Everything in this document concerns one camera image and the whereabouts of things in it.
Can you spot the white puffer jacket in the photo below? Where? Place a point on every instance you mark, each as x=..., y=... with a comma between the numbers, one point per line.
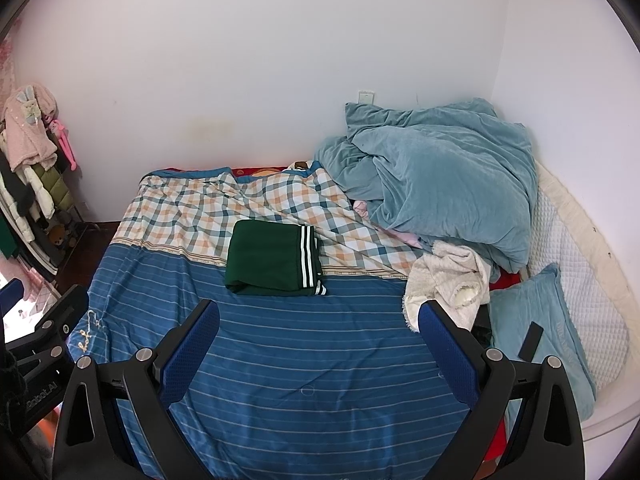
x=25, y=205

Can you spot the white wall socket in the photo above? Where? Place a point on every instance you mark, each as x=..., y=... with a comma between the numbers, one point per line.
x=366, y=97

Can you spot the cream mattress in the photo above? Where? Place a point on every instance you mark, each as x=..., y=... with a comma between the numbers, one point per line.
x=600, y=220

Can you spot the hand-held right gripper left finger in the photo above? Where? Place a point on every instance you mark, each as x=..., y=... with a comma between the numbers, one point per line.
x=187, y=355

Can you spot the white fluffy garment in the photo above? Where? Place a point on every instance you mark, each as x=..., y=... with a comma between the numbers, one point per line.
x=450, y=270

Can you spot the pink plastic hanger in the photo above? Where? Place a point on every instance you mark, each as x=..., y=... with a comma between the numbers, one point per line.
x=65, y=145

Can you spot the light blue pillow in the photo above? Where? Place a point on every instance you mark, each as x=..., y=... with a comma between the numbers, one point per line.
x=555, y=335

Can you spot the blue-grey plush duvet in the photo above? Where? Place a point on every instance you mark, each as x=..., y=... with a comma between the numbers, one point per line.
x=450, y=185

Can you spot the brown teddy bear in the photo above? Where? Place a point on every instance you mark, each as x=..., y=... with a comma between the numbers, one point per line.
x=57, y=236

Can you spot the pink fluffy jacket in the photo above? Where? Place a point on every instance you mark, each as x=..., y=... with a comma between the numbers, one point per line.
x=30, y=135

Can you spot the green pants with striped cuffs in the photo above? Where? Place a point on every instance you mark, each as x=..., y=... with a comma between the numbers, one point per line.
x=265, y=255

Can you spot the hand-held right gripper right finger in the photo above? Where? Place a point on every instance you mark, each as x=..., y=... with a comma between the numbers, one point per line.
x=450, y=355

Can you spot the black clothes rack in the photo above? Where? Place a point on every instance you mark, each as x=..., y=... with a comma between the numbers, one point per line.
x=50, y=257

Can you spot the white quilted mattress pad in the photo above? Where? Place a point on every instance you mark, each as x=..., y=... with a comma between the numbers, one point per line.
x=575, y=260

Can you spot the black rectangular device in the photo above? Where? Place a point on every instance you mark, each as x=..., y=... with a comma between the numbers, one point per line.
x=531, y=342

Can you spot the blue striped plaid bed sheet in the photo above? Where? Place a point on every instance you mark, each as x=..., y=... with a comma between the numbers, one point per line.
x=300, y=360

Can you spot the pink garment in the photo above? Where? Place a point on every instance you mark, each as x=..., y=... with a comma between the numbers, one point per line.
x=400, y=235

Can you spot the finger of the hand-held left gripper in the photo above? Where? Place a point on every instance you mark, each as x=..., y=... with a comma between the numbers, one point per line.
x=11, y=300
x=70, y=310

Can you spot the olive green puffer vest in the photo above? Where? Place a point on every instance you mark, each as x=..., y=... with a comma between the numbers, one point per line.
x=55, y=187

